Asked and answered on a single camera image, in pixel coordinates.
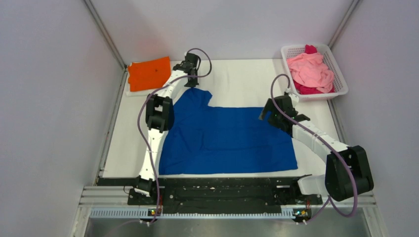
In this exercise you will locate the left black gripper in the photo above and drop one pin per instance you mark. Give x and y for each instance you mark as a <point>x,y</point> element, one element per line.
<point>192,83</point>

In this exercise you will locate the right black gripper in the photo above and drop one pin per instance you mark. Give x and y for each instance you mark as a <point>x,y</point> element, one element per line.
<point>270,106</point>

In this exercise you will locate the blue printed t-shirt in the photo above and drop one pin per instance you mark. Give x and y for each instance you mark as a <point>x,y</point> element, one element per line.
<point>216,140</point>

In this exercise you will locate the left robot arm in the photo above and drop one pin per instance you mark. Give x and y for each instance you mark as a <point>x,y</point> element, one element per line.
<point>158,114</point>

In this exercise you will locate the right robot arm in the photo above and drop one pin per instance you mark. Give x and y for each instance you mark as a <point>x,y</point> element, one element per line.
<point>347,168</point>

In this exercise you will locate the magenta t-shirt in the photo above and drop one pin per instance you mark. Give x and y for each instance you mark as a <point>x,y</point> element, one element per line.
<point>311,49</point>

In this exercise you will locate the folded orange t-shirt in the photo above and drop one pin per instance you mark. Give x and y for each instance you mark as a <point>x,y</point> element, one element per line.
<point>149,74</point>

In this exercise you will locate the pink t-shirt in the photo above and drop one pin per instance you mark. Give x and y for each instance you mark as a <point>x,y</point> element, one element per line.
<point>311,72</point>

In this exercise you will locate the folded white t-shirt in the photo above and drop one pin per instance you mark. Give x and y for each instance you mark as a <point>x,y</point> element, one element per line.
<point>129,93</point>

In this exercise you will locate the white plastic basket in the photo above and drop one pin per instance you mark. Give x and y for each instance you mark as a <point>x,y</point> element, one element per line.
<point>314,72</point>

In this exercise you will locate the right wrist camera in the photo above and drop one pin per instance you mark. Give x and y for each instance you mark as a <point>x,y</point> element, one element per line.
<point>294,99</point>

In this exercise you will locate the white cable duct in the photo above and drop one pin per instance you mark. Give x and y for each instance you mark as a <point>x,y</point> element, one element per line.
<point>147,213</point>

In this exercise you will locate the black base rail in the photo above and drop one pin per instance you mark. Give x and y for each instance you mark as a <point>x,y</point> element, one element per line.
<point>224,195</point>

